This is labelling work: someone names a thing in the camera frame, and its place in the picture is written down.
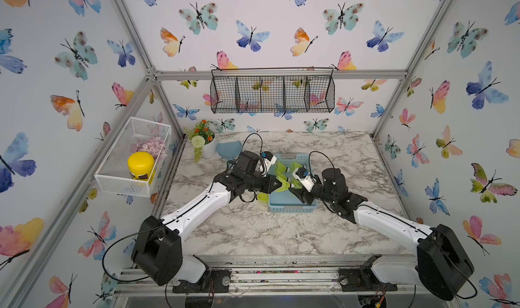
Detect black wire wall basket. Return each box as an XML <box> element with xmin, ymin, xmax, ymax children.
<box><xmin>210</xmin><ymin>68</ymin><xmax>336</xmax><ymax>114</ymax></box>

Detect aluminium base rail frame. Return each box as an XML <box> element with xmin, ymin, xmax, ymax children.
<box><xmin>114</xmin><ymin>255</ymin><xmax>459</xmax><ymax>307</ymax></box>

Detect pink flower bundle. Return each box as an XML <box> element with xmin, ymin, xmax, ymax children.
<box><xmin>135</xmin><ymin>137</ymin><xmax>167</xmax><ymax>160</ymax></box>

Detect white pot with artificial plant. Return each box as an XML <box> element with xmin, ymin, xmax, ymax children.
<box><xmin>187</xmin><ymin>120</ymin><xmax>218</xmax><ymax>163</ymax></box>

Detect yellow shuttlecock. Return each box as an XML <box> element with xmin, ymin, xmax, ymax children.
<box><xmin>256</xmin><ymin>192</ymin><xmax>269</xmax><ymax>204</ymax></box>
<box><xmin>287</xmin><ymin>162</ymin><xmax>303</xmax><ymax>174</ymax></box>
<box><xmin>275</xmin><ymin>176</ymin><xmax>295</xmax><ymax>192</ymax></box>
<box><xmin>274</xmin><ymin>161</ymin><xmax>288</xmax><ymax>175</ymax></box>

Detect light blue perforated storage box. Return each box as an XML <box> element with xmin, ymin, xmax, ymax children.
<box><xmin>268</xmin><ymin>153</ymin><xmax>318</xmax><ymax>213</ymax></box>

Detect white wire wall basket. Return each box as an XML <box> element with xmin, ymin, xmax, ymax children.
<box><xmin>95</xmin><ymin>117</ymin><xmax>171</xmax><ymax>197</ymax></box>

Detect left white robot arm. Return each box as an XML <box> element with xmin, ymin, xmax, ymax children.
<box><xmin>131</xmin><ymin>151</ymin><xmax>283</xmax><ymax>286</ymax></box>

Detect yellow lidded jar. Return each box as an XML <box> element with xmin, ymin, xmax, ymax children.
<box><xmin>127</xmin><ymin>152</ymin><xmax>155</xmax><ymax>184</ymax></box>

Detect light blue plastic scoop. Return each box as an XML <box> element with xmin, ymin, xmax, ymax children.
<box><xmin>217</xmin><ymin>141</ymin><xmax>242</xmax><ymax>160</ymax></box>

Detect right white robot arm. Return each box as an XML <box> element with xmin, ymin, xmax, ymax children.
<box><xmin>291</xmin><ymin>167</ymin><xmax>475</xmax><ymax>301</ymax></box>

